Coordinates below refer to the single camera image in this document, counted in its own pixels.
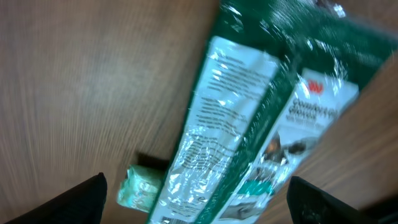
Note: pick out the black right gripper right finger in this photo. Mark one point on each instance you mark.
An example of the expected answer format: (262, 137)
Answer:
(310, 205)

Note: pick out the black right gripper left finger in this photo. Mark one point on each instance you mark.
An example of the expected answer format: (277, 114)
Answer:
(82, 204)

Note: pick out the light blue tissue packet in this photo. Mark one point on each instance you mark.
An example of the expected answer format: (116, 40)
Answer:
(139, 189)

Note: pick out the green snack bag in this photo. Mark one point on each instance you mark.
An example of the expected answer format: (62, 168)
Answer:
(275, 76)

